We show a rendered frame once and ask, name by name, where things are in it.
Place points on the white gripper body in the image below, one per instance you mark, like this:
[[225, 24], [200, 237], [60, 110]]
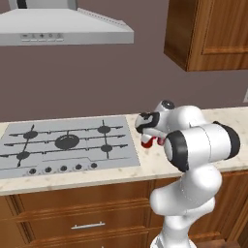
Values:
[[154, 132]]

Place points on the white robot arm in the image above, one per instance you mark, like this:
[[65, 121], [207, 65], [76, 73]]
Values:
[[200, 145]]

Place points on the red soda can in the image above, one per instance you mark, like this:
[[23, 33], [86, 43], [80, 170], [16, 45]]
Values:
[[147, 144]]

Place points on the black hob knob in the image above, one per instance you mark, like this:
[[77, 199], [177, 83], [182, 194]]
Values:
[[32, 171], [78, 167], [48, 169], [63, 168], [94, 165]]

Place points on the grey gas hob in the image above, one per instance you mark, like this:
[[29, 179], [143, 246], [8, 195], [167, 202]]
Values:
[[80, 151]]

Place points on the plain wooden drawer front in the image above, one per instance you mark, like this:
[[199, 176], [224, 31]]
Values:
[[84, 195]]

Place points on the brown wooden base cupboard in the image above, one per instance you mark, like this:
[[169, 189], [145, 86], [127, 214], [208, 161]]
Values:
[[234, 200]]

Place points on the brown wooden cupboard door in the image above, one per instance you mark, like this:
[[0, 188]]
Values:
[[223, 32]]

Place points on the low wooden drawer front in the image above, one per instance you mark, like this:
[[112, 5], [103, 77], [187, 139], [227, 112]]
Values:
[[97, 242]]

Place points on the grey range hood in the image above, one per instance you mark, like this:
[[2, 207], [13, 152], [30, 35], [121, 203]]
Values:
[[64, 25]]

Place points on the brown wooden wall cupboard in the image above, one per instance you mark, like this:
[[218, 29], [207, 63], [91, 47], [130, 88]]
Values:
[[176, 32]]

